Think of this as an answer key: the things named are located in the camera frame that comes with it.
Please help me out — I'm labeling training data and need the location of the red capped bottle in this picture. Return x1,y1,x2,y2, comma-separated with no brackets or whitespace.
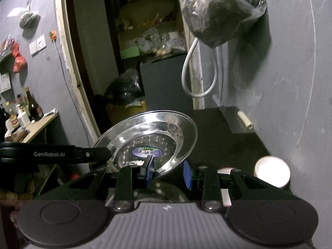
70,173,80,181

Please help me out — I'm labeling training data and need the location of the wooden side counter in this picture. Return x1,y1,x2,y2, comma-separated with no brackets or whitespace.
5,113,58,143

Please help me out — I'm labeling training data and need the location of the small steel plate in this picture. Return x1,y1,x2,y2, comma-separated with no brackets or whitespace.
89,110,198,179

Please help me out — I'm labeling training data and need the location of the white condiment bottle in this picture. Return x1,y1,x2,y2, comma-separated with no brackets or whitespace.
16,105,30,127

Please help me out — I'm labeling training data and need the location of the large steel plate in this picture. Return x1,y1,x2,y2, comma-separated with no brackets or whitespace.
134,181,188,204

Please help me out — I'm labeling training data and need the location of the grey bag on wall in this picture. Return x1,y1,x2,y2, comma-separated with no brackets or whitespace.
19,0,38,29

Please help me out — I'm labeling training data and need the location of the grey cabinet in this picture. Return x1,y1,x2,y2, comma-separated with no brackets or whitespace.
140,54,193,112

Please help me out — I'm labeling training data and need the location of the black garbage bag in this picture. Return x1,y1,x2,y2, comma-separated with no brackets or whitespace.
104,69,145,106

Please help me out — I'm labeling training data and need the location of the dark sauce bottle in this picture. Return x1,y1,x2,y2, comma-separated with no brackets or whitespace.
25,87,43,121

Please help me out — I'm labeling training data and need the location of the white bowl dark rim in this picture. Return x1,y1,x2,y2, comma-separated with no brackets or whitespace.
254,156,291,188

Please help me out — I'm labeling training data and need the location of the cleaver with pale handle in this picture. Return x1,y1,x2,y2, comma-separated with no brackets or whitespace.
212,94,255,134

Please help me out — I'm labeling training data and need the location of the white hose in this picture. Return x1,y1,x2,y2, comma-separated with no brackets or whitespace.
181,37,218,99

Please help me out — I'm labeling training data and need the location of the person's left hand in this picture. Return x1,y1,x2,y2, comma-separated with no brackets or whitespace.
0,191,24,229

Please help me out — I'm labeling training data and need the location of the orange wall hook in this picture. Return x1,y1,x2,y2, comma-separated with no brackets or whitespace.
48,30,57,42

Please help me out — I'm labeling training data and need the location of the plastic bag on wall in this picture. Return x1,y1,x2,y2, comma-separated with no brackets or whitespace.
182,0,267,48

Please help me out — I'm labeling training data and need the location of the red plastic bag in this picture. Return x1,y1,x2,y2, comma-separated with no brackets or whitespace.
11,42,27,74

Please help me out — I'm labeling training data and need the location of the green box on shelf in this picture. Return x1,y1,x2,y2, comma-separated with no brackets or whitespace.
120,46,140,60

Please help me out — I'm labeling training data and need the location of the white wall switch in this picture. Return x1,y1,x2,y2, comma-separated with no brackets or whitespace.
29,34,47,56

